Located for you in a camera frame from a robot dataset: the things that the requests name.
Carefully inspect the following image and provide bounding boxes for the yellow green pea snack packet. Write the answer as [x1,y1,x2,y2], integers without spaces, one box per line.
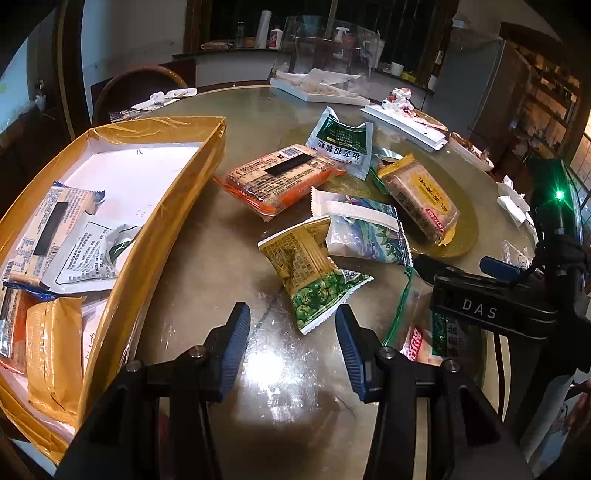
[257,216,375,336]

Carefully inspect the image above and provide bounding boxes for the white plate with food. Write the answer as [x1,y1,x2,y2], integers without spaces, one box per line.
[447,131,496,172]

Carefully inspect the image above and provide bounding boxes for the wooden chair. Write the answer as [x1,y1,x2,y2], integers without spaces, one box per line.
[91,65,191,121]

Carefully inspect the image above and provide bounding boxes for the white printed snack packet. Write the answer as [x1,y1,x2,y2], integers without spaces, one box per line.
[50,220,145,295]

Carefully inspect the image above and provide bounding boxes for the yellow taped cardboard box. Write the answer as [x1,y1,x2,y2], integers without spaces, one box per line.
[0,115,227,464]

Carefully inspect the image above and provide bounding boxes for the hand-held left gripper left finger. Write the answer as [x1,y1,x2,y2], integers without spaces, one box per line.
[55,302,252,480]

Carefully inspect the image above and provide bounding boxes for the crumpled white tissue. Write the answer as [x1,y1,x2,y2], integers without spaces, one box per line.
[133,87,198,110]

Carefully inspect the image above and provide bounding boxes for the paper towel roll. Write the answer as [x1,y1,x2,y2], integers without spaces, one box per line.
[255,10,271,49]

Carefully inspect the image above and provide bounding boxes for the red white crumpled wrapper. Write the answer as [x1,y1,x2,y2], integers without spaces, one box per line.
[382,85,415,112]

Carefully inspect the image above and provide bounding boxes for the green white snack packet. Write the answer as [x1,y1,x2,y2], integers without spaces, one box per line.
[305,106,375,181]

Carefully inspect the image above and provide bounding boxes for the grey refrigerator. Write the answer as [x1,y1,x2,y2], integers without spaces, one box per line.
[417,25,507,136]

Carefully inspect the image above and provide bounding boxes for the orange snack packet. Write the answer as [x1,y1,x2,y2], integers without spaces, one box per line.
[0,285,38,376]
[213,143,347,219]

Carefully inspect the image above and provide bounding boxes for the wooden wall shelf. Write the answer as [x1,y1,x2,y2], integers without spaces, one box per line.
[498,22,588,174]

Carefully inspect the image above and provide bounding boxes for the white tray with food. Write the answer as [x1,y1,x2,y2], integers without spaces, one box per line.
[269,68,371,103]

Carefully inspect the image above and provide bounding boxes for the flat white tray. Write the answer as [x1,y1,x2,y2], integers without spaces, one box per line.
[359,104,450,151]

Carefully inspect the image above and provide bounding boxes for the packets inside box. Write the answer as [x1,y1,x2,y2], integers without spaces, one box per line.
[2,181,107,288]

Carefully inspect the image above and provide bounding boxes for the plain yellow orange packet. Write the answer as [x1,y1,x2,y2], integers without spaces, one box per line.
[25,295,89,428]

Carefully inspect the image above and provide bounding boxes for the crumpled white tissues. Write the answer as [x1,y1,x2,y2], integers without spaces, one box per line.
[495,174,537,228]

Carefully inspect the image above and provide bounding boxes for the white counter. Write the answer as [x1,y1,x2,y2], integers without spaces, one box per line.
[172,45,435,95]

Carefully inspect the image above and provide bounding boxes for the brown biscuit packet yellow ends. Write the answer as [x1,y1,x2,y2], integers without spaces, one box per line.
[376,154,461,248]

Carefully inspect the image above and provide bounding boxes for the small green foil packet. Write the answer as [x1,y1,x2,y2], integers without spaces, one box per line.
[368,147,404,195]

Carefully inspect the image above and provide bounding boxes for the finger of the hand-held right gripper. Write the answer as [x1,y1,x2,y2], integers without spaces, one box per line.
[412,254,467,283]
[479,256,525,284]

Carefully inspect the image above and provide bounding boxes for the clear plastic wrapper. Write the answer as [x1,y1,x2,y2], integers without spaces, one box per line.
[500,239,533,269]

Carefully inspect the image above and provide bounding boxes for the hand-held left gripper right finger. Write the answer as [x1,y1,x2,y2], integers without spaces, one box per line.
[335,305,536,480]

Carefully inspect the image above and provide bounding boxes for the clear zip bag green seal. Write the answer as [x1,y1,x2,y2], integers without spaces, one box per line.
[382,267,465,367]

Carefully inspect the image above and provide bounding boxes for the white spray bottle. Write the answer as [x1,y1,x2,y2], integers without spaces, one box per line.
[334,26,355,59]

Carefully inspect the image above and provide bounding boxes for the clear acrylic cover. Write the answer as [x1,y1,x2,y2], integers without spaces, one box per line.
[276,15,385,78]

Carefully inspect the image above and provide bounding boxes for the clear floral snack packet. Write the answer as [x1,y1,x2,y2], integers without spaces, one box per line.
[311,186,413,268]

